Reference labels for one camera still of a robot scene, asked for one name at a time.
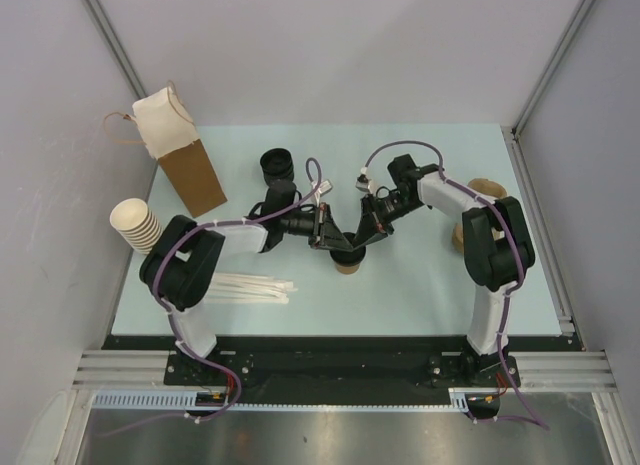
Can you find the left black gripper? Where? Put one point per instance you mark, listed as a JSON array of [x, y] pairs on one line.
[[326, 234]]

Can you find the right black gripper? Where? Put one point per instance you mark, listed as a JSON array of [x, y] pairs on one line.
[[369, 221]]

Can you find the black cup lid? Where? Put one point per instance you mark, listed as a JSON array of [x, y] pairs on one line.
[[348, 258]]

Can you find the brown paper cup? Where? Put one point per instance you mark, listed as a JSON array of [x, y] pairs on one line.
[[347, 268]]

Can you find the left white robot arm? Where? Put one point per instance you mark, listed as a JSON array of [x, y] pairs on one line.
[[180, 267]]

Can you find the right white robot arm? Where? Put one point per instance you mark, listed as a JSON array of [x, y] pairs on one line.
[[497, 246]]

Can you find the stack of black lids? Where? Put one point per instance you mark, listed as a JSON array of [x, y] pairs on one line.
[[277, 164]]

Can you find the white wrapped straws bundle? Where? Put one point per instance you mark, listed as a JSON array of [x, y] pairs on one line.
[[229, 288]]

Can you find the brown paper bag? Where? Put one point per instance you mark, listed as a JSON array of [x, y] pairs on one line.
[[170, 136]]

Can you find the stack of paper cups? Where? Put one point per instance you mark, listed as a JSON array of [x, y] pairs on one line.
[[137, 224]]

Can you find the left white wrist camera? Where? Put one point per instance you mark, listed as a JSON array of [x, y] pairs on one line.
[[319, 189]]

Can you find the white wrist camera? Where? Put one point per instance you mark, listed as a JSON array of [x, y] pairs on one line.
[[319, 189], [364, 183]]

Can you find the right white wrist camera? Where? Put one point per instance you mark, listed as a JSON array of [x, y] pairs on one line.
[[364, 183]]

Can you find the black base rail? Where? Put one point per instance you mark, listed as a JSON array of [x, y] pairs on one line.
[[369, 371]]

